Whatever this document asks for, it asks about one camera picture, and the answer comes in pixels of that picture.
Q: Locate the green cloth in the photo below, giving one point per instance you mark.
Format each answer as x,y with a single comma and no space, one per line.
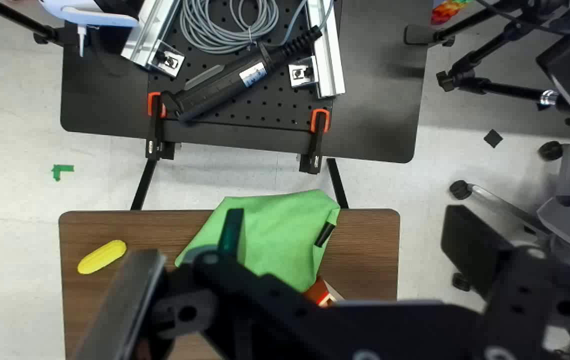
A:
282,235

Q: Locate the black camera tripod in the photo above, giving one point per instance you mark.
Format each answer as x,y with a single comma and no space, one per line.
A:
523,16

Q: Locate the wooden drawer box orange front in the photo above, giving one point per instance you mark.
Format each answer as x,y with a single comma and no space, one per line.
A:
323,294

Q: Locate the black handheld power tool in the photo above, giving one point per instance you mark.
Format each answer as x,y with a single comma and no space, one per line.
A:
237,76

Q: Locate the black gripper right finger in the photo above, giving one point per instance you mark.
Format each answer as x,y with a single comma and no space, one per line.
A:
297,328

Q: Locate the right aluminium rail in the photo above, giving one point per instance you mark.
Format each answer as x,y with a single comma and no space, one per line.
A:
323,66

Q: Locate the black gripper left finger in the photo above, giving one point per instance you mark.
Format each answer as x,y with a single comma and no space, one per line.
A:
209,294

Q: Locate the orange black right clamp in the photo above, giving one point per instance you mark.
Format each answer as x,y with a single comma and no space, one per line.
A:
318,126

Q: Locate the brown wooden desk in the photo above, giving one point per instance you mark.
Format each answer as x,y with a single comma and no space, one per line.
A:
361,260

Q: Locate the black perforated mounting table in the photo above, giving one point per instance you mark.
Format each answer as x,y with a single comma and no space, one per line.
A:
372,119

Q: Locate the orange black left clamp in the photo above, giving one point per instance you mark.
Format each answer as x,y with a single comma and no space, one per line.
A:
157,145

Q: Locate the left aluminium rail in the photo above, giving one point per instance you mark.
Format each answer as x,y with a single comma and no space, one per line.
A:
146,44

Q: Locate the orange black clamp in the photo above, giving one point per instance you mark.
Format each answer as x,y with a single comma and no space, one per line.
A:
318,126
157,145

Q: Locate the grey office chair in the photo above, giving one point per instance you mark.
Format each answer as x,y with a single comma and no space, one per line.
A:
550,222

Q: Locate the yellow corn toy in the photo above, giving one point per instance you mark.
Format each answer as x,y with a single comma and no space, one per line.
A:
100,257

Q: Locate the aluminium rail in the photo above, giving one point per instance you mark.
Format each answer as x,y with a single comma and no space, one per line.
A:
146,44
323,66

